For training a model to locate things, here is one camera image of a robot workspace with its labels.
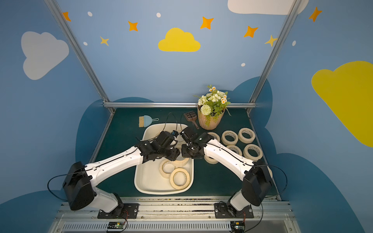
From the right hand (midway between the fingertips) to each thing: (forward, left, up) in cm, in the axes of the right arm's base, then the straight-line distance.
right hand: (187, 151), depth 82 cm
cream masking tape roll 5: (-8, +3, +2) cm, 9 cm away
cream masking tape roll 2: (+23, -29, -12) cm, 39 cm away
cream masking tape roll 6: (-10, +14, -11) cm, 20 cm away
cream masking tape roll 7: (-17, +4, -9) cm, 20 cm away
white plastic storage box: (-13, +23, -12) cm, 29 cm away
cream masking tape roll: (+18, -41, -13) cm, 46 cm away
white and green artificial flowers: (+26, -14, +13) cm, 33 cm away
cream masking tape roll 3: (+13, -45, -12) cm, 49 cm away
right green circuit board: (-32, -28, -17) cm, 46 cm away
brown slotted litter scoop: (+38, -1, -11) cm, 40 cm away
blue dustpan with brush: (+33, +36, -13) cm, 50 cm away
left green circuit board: (-36, +34, -14) cm, 52 cm away
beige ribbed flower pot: (+25, -16, -6) cm, 31 cm away
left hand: (0, +6, +1) cm, 6 cm away
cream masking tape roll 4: (+1, -14, -11) cm, 18 cm away
